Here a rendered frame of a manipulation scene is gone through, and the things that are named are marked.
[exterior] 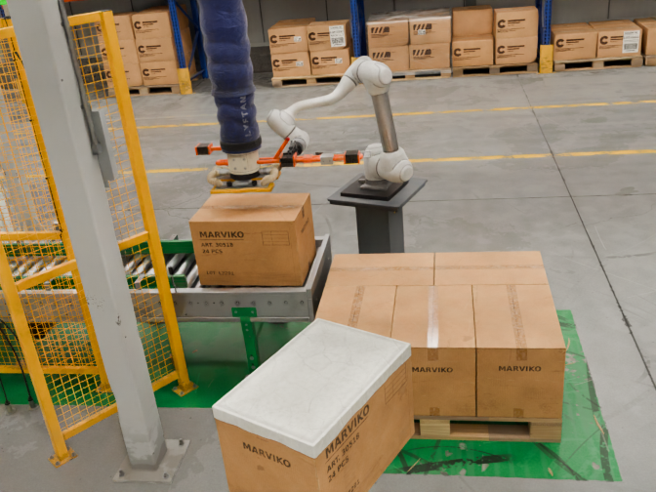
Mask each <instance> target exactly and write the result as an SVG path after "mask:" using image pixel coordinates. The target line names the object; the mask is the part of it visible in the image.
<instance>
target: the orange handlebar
mask: <svg viewBox="0 0 656 492"><path fill-rule="evenodd" d="M211 150H222V149H221V147H220V146H211ZM320 156H321V155H313V154H305V155H304V156H296V158H295V163H297V162H304V163H312V162H320ZM272 158H273V157H261V158H259V159H269V160H257V164H273V163H279V157H278V158H277V159H272ZM333 161H344V155H343V154H334V157H333ZM216 165H218V166H225V165H228V162H227V159H220V160H217V161H216Z"/></svg>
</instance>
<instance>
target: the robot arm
mask: <svg viewBox="0 0 656 492"><path fill-rule="evenodd" d="M391 79H392V72H391V70H390V68H389V67H388V66H387V65H385V64H384V63H382V62H379V61H372V60H371V59H370V58H369V57H367V56H362V57H360V58H358V59H357V60H356V61H355V62H354V63H353V64H352V65H351V66H350V67H349V68H348V70H347V71H346V73H345V74H344V76H343V77H342V79H341V81H340V83H339V85H338V86H337V88H336V90H335V91H334V92H333V93H331V94H329V95H327V96H323V97H318V98H314V99H309V100H304V101H300V102H296V103H294V104H292V105H291V106H290V107H288V108H287V109H285V110H281V111H279V110H277V109H273V110H271V111H270V112H269V114H268V115H267V117H266V122H267V124H268V126H269V127H270V128H271V129H272V130H273V131H274V132H275V133H276V134H277V135H278V136H280V137H281V138H283V139H284V140H285V139H286V138H287V137H289V138H290V141H289V142H288V144H289V150H287V152H289V153H288V154H287V156H286V158H289V157H293V155H294V152H297V156H299V155H300V154H302V153H303V152H304V150H305V149H306V148H307V147H308V144H309V136H308V133H307V132H305V131H303V130H300V129H299V128H297V127H296V126H295V125H294V123H295V116H296V115H297V113H298V112H300V111H302V110H305V109H311V108H316V107H322V106H327V105H331V104H334V103H337V102H338V101H340V100H341V99H342V98H344V97H345V96H346V95H347V94H348V93H349V92H350V91H352V90H353V89H354V88H355V87H356V86H357V85H358V84H359V83H360V84H362V83H363V84H364V86H365V88H366V90H367V92H368V93H369V94H370V95H371V98H372V103H373V106H374V111H375V115H376V120H377V125H378V129H379V134H380V138H381V143H372V144H369V145H368V146H367V147H366V149H365V151H370V150H371V156H372V157H371V158H370V157H369V158H364V159H363V161H364V173H365V179H359V180H358V182H359V183H360V184H362V186H361V187H360V189H375V190H383V191H385V190H388V188H389V187H390V185H391V184H393V183H403V182H406V181H408V180H409V179H410V178H411V177H412V175H413V166H412V164H411V162H410V161H409V159H408V158H407V156H406V154H405V152H404V149H403V148H401V147H400V146H399V145H398V140H397V135H396V131H395V127H394V122H393V117H392V112H391V107H390V98H389V93H388V90H389V87H390V82H391Z"/></svg>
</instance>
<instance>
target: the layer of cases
mask: <svg viewBox="0 0 656 492"><path fill-rule="evenodd" d="M317 318H320V319H324V320H328V321H331V322H335V323H338V324H342V325H346V326H348V327H352V328H356V329H359V330H363V331H366V332H370V333H374V334H377V335H381V336H384V337H388V338H392V339H395V340H399V341H402V342H405V343H409V344H411V369H412V390H413V410H414V416H459V417H475V404H476V416H477V417H504V418H549V419H561V417H562V401H563V386H564V370H565V354H566V347H565V343H564V340H563V336H562V333H561V329H560V325H559V322H558V318H557V314H556V310H555V307H554V300H553V297H552V293H551V289H550V285H549V282H548V278H547V275H546V272H545V268H544V264H543V260H542V257H541V253H540V251H518V252H458V253H435V261H434V253H397V254H338V255H334V259H333V262H332V264H331V268H330V271H329V274H328V277H327V281H326V284H325V287H324V291H323V294H322V297H321V301H320V304H319V307H318V310H317V314H316V317H315V319H317ZM315 319H314V320H315Z"/></svg>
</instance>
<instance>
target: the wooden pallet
mask: <svg viewBox="0 0 656 492"><path fill-rule="evenodd" d="M414 420H420V423H414V431H415V432H414V434H413V435H412V436H411V438H416V439H452V440H488V441H524V442H560V441H561V426H562V418H561V419H549V418H504V417H477V416H476V404H475V417H459V416H414ZM450 420H453V421H496V422H528V426H525V425H483V424H450Z"/></svg>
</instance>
